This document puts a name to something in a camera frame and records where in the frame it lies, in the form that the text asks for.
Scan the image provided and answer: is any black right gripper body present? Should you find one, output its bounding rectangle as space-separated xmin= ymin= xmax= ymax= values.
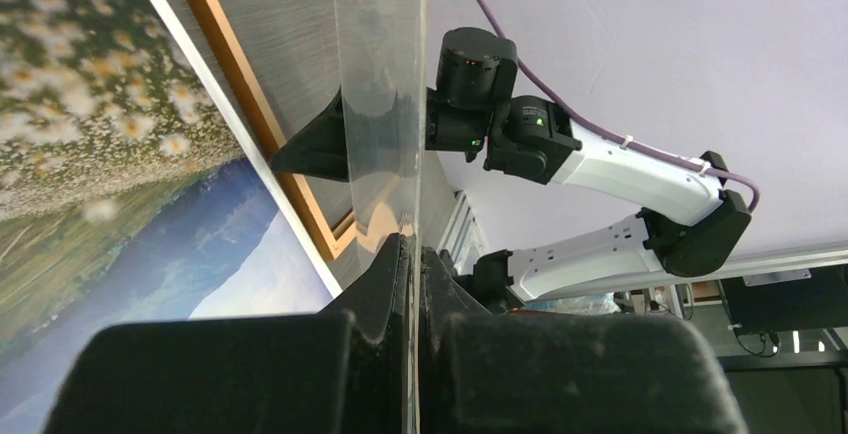
xmin=425 ymin=88 xmax=492 ymax=163

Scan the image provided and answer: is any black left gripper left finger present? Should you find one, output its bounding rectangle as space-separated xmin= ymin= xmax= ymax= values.
xmin=45 ymin=234 xmax=410 ymax=433

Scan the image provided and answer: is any landscape photo print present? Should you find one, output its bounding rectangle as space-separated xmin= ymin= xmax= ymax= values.
xmin=1 ymin=0 xmax=340 ymax=433

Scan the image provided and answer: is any wooden picture frame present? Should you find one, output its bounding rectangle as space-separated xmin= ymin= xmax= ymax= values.
xmin=186 ymin=0 xmax=355 ymax=261

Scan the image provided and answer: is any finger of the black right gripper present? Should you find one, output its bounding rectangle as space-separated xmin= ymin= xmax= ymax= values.
xmin=270 ymin=93 xmax=349 ymax=182

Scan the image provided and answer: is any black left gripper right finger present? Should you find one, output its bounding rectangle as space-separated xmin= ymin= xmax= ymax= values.
xmin=420 ymin=247 xmax=748 ymax=433

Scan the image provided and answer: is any transparent acrylic sheet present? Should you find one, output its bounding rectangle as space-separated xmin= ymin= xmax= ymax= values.
xmin=335 ymin=0 xmax=427 ymax=433

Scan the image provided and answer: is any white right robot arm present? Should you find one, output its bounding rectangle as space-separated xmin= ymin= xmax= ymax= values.
xmin=425 ymin=27 xmax=751 ymax=313

